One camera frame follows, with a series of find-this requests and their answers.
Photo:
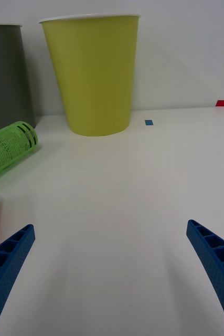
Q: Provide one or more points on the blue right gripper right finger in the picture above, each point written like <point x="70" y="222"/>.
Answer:
<point x="219" y="267"/>

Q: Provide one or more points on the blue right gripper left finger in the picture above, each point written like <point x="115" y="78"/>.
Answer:
<point x="4" y="275"/>

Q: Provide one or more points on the green label plastic bottle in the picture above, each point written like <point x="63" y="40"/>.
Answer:
<point x="9" y="147"/>

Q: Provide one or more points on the grey plastic waste bin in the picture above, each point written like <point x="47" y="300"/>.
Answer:
<point x="6" y="78"/>

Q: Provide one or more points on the yellow-green plastic waste bin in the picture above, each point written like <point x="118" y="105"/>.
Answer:
<point x="93" y="78"/>

